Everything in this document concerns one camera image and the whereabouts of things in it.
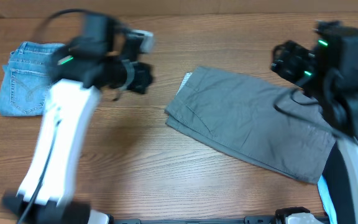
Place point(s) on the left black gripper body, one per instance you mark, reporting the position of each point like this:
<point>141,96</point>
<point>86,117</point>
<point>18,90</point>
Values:
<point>134,78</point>

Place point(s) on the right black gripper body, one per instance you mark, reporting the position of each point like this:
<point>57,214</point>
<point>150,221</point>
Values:
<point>293,64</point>

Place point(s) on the grey shorts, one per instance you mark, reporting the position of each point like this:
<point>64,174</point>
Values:
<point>234,114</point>

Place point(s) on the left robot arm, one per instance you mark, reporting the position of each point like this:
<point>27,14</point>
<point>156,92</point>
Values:
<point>106,53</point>

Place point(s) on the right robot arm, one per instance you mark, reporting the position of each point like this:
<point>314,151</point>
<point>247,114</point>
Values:
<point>328,74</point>

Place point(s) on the folded blue jeans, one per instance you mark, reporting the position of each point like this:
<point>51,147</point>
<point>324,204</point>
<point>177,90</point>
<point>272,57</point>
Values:
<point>26,83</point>

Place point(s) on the black garment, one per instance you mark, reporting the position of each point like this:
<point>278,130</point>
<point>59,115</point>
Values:
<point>337,178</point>

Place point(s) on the light blue shirt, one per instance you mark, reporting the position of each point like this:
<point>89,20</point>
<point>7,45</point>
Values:
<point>326,200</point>

